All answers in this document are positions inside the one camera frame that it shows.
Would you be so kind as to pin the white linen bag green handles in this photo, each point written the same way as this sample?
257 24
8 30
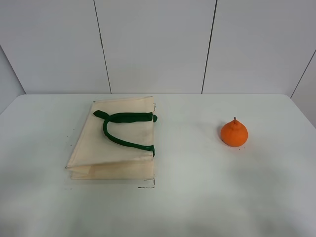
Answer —
117 141

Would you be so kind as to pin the orange with stem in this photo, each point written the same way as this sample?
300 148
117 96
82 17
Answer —
234 133

